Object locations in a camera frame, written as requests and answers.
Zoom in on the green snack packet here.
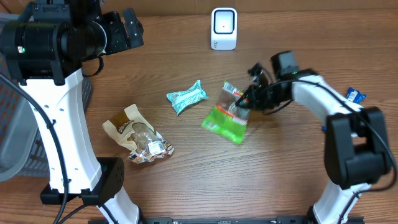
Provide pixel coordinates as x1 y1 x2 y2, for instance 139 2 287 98
201 81 251 145

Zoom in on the light teal snack packet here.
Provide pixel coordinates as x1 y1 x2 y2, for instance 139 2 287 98
166 80 208 116

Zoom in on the beige brown Pantree snack bag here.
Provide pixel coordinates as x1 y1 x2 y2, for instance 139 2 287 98
102 104 174 164

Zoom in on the blue snack packet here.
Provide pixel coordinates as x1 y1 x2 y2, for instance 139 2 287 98
322 86 367 115

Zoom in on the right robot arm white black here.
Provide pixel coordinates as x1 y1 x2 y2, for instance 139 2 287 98
236 51 397 223

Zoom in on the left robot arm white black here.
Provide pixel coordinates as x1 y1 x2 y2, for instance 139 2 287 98
1 1 144 224

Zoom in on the white barcode scanner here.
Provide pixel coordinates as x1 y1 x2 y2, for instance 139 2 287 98
210 7 238 50

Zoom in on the grey plastic mesh basket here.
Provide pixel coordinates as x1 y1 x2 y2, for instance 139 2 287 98
1 20 101 187

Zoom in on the black rail at table edge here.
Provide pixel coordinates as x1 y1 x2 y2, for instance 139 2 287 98
86 214 364 224

